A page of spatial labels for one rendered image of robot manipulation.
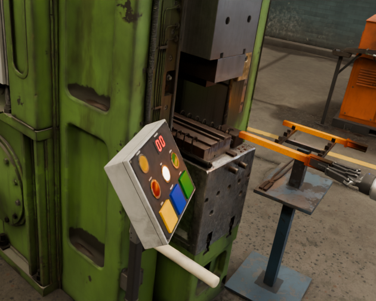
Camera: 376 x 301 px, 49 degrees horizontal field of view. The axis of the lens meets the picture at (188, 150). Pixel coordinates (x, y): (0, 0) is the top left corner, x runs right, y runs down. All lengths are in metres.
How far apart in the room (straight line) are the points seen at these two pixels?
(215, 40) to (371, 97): 3.82
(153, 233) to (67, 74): 0.85
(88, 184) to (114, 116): 0.48
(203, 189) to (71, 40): 0.81
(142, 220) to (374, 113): 4.33
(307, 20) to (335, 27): 0.59
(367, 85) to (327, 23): 4.26
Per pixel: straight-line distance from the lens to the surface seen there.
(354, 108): 5.30
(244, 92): 2.16
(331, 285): 2.79
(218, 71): 1.64
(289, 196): 2.12
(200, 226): 1.87
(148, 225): 1.21
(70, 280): 2.34
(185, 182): 1.41
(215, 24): 1.55
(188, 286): 2.12
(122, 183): 1.17
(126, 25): 1.48
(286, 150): 1.66
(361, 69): 5.19
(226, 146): 1.89
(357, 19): 9.23
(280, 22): 9.55
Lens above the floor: 1.73
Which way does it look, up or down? 26 degrees down
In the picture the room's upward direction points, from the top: 7 degrees clockwise
